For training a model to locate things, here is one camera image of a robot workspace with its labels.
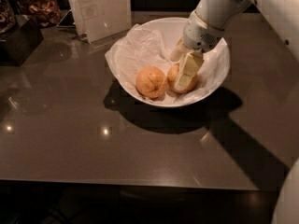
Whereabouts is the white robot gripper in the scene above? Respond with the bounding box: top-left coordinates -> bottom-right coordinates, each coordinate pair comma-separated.
170,11 -> 224,91

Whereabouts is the orange fruit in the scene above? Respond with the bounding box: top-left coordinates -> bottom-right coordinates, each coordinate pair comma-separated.
135,66 -> 167,99
167,63 -> 198,94

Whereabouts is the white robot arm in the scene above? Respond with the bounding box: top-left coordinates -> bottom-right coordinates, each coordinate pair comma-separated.
183,0 -> 299,224

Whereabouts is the white ceramic bowl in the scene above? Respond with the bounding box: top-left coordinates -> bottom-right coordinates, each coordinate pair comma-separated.
108,17 -> 232,108

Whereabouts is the white paper liner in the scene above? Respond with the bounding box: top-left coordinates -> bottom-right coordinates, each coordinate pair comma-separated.
105,23 -> 231,106

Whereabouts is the clear acrylic sign holder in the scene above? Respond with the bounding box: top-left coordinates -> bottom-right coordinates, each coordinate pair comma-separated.
68,0 -> 132,43

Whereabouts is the glass jar with pretzels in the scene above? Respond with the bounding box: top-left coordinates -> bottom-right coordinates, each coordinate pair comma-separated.
15,0 -> 62,28

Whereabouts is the dark square box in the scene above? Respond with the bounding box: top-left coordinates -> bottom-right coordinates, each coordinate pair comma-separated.
0,15 -> 44,66

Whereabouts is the left glass snack jar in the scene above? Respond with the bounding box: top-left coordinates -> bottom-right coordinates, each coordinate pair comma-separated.
0,0 -> 16,34

